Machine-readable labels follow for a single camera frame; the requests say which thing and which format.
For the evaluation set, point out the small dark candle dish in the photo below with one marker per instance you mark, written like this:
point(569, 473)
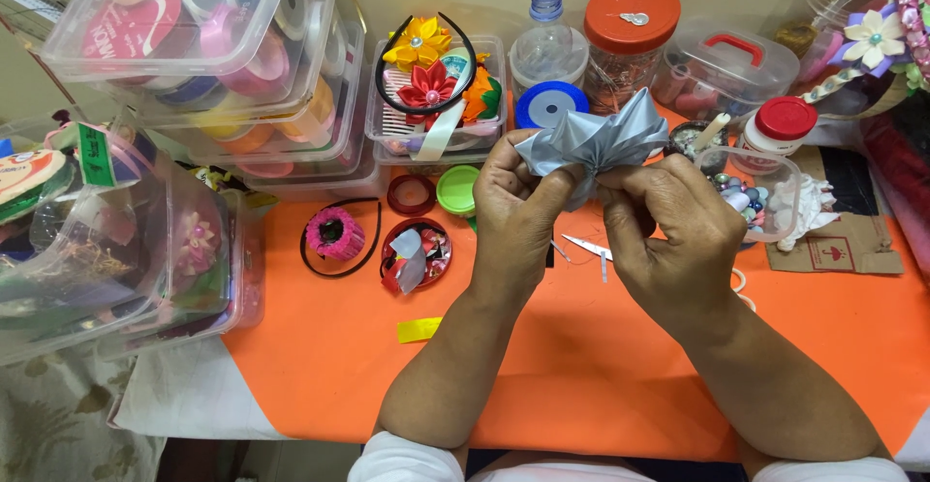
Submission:
point(683, 144)

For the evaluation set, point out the large clear box of craft supplies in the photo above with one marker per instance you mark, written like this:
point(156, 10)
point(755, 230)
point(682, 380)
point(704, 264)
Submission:
point(72, 249)

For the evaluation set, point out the person's left hand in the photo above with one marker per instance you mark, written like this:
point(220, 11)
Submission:
point(512, 220)

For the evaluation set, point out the floral patterned cloth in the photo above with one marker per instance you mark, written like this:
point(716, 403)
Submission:
point(58, 424)

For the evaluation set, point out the clear tub of beads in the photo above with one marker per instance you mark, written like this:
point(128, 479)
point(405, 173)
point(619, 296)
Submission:
point(755, 191)

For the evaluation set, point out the yellow ribbon piece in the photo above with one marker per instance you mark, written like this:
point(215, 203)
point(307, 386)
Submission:
point(418, 329)

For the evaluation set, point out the person's right hand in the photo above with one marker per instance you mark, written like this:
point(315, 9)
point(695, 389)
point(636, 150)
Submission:
point(676, 242)

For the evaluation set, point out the yellow ribbon flower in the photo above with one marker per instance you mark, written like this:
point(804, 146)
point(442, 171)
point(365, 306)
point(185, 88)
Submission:
point(418, 44)

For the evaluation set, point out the short silver ribbon strip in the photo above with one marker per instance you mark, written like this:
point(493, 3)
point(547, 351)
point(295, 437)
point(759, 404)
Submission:
point(604, 268)

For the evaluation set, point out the clear jar with orange lid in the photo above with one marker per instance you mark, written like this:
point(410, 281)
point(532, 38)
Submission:
point(628, 39)

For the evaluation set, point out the blue ribbon roll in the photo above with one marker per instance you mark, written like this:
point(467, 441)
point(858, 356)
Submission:
point(551, 103)

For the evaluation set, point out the clear box of pink ribbon rolls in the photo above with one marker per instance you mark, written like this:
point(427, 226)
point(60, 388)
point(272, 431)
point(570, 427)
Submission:
point(254, 82)

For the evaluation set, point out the orange ribbon flower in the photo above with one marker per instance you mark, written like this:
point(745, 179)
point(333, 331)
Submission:
point(481, 97)

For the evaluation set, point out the clear box of tape rolls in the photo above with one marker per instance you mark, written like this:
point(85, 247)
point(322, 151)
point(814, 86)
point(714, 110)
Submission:
point(160, 17)

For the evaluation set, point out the thin black headband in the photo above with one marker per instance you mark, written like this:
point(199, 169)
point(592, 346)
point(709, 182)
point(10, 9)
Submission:
point(309, 260)

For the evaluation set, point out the green plastic lid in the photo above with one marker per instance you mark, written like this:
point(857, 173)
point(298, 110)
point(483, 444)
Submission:
point(458, 190)

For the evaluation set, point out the clear box of fabric flowers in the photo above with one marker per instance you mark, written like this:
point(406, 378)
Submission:
point(203, 264)

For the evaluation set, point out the cream and purple ribbon flower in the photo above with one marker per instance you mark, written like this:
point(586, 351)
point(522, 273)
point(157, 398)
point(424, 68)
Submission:
point(872, 40)

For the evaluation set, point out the red ribbon flower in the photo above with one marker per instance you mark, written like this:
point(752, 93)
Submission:
point(429, 89)

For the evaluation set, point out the white cloth under cover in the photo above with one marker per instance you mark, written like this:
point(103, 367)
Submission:
point(181, 395)

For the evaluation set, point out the clear shallow box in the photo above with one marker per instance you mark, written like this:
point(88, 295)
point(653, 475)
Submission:
point(436, 159)

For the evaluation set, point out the red tin of ribbon scraps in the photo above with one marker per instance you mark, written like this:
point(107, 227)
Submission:
point(429, 249)

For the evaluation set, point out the brown cardboard piece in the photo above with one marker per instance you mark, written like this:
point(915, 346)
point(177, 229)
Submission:
point(850, 242)

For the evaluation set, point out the person's white shirt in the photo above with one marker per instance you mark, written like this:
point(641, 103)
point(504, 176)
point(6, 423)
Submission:
point(407, 464)

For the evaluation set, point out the clear flat plastic box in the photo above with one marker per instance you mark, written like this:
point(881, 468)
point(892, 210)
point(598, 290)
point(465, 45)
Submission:
point(320, 180)

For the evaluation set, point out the red fabric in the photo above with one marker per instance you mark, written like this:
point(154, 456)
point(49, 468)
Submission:
point(901, 177)

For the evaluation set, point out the clear box of ribbon flowers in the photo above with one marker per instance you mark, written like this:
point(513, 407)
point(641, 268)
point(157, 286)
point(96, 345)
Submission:
point(436, 126)

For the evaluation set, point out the clear plastic bottle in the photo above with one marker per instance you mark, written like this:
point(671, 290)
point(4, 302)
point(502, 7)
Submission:
point(546, 46)

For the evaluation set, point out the white plastic comb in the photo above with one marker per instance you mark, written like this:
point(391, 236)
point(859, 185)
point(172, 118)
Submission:
point(396, 115)

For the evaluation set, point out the white candle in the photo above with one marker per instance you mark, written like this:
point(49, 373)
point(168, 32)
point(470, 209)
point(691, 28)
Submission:
point(710, 132)

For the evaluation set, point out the orange table cover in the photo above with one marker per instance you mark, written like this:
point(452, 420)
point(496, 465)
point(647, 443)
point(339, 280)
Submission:
point(567, 366)

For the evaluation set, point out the crumpled white tissue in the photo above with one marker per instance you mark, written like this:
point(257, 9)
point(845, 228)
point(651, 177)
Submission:
point(806, 206)

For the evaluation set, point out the black plastic headband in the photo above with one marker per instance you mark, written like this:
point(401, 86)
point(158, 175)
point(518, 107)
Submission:
point(469, 60)

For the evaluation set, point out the white satin ribbon strip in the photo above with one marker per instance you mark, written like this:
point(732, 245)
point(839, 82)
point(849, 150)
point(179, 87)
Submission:
point(442, 133)

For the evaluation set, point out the small silver scissors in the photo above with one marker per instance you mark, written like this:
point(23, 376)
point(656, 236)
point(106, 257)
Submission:
point(588, 246)

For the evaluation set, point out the silver satin ribbon flower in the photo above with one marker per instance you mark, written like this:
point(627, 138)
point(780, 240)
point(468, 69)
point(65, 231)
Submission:
point(588, 137)

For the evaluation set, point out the clear box of orange ribbon rolls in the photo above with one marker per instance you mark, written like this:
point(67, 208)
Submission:
point(290, 129)

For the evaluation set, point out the white bottle with red cap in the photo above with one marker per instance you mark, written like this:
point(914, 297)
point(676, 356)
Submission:
point(781, 129)

